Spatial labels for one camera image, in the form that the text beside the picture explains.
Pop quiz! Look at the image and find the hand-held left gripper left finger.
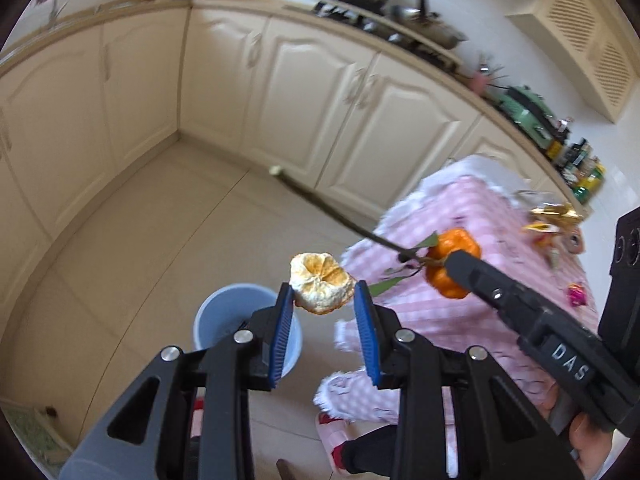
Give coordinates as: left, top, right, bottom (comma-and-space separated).
59, 282, 296, 480

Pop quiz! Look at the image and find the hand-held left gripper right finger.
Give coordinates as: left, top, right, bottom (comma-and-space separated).
352, 281, 583, 480

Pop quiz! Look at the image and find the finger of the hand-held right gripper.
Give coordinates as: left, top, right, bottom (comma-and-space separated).
445, 251, 583, 347

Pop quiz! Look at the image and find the orange fruit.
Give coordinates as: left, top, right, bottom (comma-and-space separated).
269, 166, 482, 299

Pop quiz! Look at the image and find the blue plastic trash bin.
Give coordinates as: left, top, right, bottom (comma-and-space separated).
193, 284, 303, 378

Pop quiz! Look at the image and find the orange peel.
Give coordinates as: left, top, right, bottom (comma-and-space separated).
290, 252, 357, 316

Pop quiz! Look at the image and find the gold foil wrapper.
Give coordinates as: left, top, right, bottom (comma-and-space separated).
530, 202, 584, 224

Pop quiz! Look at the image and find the person's right hand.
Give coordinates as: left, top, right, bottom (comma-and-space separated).
542, 387, 621, 480

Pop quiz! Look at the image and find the pink checkered tablecloth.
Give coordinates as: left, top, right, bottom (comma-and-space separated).
314, 175, 601, 478

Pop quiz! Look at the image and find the person's pink slipper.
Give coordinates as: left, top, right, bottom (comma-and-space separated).
315, 411, 352, 472

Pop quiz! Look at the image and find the white dotted tablecloth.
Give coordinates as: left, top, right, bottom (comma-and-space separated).
420, 155, 533, 207

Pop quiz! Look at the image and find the brown sauce bottle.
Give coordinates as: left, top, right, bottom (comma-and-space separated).
567, 147, 596, 186

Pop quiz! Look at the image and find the dark glass bottle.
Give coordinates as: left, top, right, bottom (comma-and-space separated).
557, 137, 586, 173

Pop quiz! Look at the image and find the green electric grill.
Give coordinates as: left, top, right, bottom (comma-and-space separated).
495, 85, 558, 143

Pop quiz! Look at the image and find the cream lattice door cabinet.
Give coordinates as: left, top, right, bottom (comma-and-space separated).
505, 0, 640, 123

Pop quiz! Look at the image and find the steel wok with lid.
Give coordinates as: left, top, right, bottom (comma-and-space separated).
392, 0, 467, 52

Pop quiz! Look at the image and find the green floor mat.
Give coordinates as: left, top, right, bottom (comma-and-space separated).
0, 395, 73, 467

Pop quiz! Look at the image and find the black gas stove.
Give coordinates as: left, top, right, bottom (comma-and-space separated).
312, 0, 463, 68

